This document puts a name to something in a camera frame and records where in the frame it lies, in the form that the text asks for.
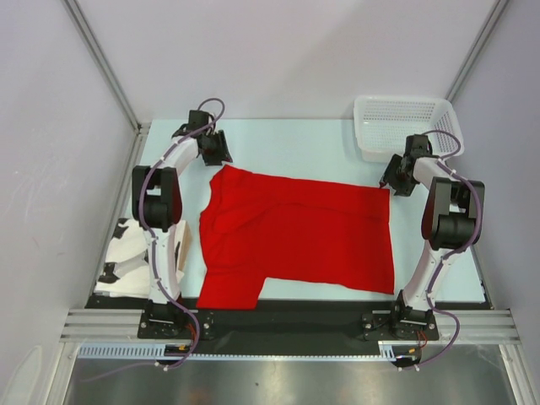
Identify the red t shirt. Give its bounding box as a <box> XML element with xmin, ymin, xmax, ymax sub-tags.
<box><xmin>197</xmin><ymin>165</ymin><xmax>395</xmax><ymax>310</ymax></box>

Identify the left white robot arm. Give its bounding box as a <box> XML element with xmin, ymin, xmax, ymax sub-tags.
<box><xmin>132</xmin><ymin>108</ymin><xmax>232</xmax><ymax>338</ymax></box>

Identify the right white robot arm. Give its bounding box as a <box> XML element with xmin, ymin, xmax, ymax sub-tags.
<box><xmin>380</xmin><ymin>130</ymin><xmax>485</xmax><ymax>338</ymax></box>

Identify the white perforated plastic basket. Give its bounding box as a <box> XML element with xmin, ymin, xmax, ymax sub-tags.
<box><xmin>353</xmin><ymin>95</ymin><xmax>464</xmax><ymax>163</ymax></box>

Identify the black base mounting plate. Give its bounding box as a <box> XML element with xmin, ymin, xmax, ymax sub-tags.
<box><xmin>86</xmin><ymin>295</ymin><xmax>489</xmax><ymax>356</ymax></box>

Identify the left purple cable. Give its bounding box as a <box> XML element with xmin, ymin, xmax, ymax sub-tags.
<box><xmin>141</xmin><ymin>98</ymin><xmax>224</xmax><ymax>372</ymax></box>

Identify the white slotted cable duct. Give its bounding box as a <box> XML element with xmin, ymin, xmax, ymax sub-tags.
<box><xmin>78</xmin><ymin>342</ymin><xmax>420</xmax><ymax>363</ymax></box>

